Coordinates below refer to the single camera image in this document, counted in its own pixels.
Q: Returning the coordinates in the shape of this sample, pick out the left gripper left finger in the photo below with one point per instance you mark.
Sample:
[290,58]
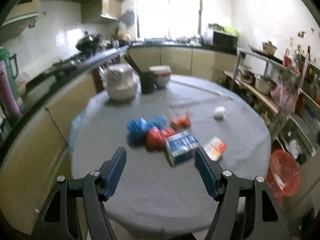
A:
[59,218]

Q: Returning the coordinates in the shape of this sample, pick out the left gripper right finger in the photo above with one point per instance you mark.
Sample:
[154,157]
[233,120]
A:
[246,208]

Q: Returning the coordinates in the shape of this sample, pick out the red white medicine box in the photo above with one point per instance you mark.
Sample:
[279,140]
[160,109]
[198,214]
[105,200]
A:
[215,148]

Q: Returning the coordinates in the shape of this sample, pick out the white tissue ball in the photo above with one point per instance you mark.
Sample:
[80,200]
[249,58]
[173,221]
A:
[219,113]

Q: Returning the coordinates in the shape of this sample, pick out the metal kitchen rack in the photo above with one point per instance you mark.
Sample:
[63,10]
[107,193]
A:
[284,109]

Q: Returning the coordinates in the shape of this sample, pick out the red plastic basket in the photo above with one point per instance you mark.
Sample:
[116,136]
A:
[283,177]

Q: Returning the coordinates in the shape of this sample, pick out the blue cardboard box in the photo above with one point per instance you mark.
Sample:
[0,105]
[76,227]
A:
[181,147]

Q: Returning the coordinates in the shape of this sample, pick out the purple bottle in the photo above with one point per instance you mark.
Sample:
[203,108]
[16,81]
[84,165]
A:
[11,108]

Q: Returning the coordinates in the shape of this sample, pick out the blue plastic bag ball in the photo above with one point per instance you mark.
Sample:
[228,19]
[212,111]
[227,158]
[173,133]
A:
[137,129]

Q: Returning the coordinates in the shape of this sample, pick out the orange tied plastic bag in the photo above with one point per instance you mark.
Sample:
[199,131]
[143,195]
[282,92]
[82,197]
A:
[180,122]

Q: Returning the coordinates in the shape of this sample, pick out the red plastic bag ball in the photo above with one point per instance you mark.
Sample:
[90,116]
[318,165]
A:
[155,138]

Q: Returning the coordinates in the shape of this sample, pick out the steel pot on rack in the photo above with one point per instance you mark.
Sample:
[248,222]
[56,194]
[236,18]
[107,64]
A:
[264,85]

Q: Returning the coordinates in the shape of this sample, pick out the black chopstick holder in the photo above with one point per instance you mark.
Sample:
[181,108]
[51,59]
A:
[147,79]

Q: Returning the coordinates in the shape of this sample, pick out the pot on rack top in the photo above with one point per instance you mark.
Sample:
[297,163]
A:
[269,48]

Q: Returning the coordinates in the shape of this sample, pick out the green thermos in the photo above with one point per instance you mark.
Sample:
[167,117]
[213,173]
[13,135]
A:
[12,70]

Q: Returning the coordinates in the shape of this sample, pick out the stacked red white bowls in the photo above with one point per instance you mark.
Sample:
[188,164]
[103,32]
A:
[162,75]

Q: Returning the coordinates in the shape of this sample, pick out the black wok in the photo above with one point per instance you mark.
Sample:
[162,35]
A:
[88,42]

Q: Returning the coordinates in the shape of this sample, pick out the black microwave oven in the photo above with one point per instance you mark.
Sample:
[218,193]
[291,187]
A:
[224,40]

